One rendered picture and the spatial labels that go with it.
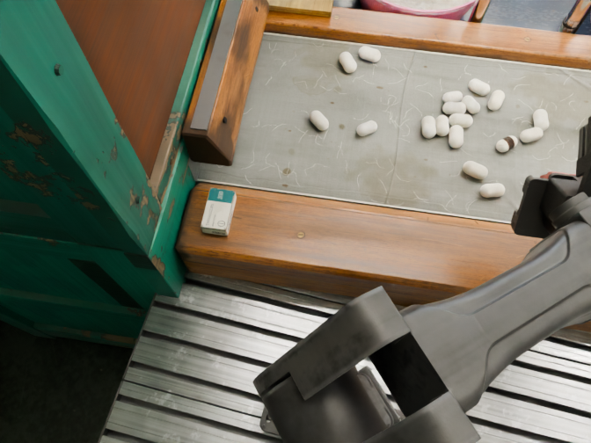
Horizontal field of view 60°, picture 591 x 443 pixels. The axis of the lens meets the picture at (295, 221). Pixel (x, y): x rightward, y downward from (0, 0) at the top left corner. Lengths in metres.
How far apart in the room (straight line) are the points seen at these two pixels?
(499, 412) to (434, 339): 0.49
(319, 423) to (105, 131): 0.30
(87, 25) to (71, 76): 0.06
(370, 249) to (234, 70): 0.31
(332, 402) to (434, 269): 0.40
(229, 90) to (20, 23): 0.39
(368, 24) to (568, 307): 0.65
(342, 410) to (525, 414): 0.49
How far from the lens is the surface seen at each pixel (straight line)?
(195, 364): 0.75
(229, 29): 0.77
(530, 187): 0.58
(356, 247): 0.69
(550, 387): 0.81
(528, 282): 0.35
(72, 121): 0.43
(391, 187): 0.76
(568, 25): 1.00
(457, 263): 0.71
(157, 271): 0.67
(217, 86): 0.70
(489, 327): 0.32
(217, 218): 0.68
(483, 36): 0.94
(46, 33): 0.39
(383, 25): 0.92
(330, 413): 0.32
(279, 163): 0.77
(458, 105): 0.84
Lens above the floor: 1.40
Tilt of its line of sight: 65 degrees down
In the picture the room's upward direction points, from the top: straight up
